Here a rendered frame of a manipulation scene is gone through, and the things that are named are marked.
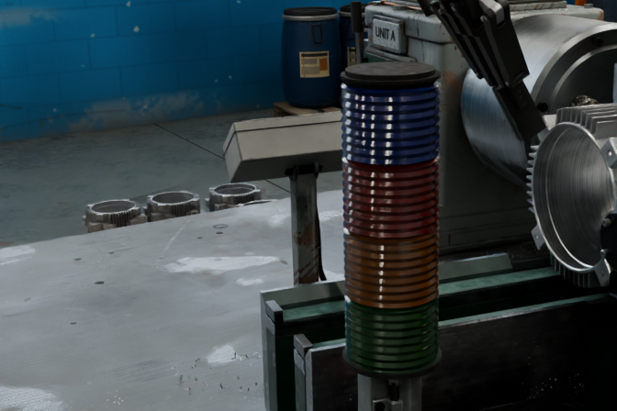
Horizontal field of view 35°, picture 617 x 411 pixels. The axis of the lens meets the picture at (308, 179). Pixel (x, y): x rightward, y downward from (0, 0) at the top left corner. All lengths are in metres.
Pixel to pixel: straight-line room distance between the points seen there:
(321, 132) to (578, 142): 0.29
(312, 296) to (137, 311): 0.38
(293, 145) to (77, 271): 0.52
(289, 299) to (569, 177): 0.35
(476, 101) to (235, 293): 0.43
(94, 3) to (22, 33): 0.49
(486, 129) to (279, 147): 0.35
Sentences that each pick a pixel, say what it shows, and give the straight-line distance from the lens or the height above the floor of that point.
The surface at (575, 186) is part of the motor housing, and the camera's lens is 1.14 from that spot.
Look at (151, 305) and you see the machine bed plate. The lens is 1.36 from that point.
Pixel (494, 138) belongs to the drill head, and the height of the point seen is 1.01.
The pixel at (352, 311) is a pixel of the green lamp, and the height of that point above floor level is 1.07.
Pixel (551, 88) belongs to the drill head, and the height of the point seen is 1.09.
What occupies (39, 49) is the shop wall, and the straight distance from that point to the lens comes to 6.34.
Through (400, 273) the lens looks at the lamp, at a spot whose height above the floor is 1.10.
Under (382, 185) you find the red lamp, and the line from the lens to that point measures 0.57.
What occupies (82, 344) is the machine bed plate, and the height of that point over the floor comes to 0.80.
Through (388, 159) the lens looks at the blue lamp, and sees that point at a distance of 0.57.
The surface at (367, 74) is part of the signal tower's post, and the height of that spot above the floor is 1.22.
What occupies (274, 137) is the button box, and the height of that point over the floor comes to 1.07.
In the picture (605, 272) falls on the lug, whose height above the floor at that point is 0.96.
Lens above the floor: 1.31
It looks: 15 degrees down
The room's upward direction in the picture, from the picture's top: 2 degrees counter-clockwise
